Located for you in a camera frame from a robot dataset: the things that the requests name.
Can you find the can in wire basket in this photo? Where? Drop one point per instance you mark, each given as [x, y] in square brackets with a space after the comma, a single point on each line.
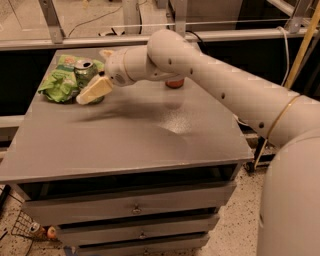
[36, 230]

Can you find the grey drawer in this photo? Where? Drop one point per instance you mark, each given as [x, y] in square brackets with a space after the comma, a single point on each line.
[137, 230]
[147, 246]
[129, 203]

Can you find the red cola can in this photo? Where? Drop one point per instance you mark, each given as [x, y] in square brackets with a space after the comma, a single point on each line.
[175, 84]

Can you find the yellow metal frame stand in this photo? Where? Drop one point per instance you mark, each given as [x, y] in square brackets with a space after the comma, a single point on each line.
[309, 41]

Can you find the black wire basket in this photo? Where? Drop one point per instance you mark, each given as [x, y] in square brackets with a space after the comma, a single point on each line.
[21, 225]

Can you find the green rice chip bag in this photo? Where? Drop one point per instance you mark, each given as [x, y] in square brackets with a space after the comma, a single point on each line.
[60, 85]

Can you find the bottom grey drawer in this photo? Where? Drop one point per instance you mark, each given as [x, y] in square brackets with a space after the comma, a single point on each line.
[147, 246]

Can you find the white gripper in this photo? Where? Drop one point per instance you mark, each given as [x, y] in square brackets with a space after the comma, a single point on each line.
[115, 68]

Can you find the metal railing frame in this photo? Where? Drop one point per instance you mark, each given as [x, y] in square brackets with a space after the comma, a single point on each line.
[71, 23]

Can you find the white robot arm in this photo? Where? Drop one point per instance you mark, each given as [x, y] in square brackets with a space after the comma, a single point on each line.
[289, 223]

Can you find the orange fruit on floor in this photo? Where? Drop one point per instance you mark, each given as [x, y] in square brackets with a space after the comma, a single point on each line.
[51, 233]

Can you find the grey drawer cabinet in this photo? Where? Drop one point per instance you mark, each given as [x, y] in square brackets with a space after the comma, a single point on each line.
[142, 136]

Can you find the middle grey drawer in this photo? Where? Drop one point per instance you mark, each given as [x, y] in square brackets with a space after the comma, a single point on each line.
[137, 230]

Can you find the top grey drawer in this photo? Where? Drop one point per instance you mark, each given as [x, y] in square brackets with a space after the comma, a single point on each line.
[129, 203]

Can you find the green soda can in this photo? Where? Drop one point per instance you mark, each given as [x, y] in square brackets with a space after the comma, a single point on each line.
[86, 72]

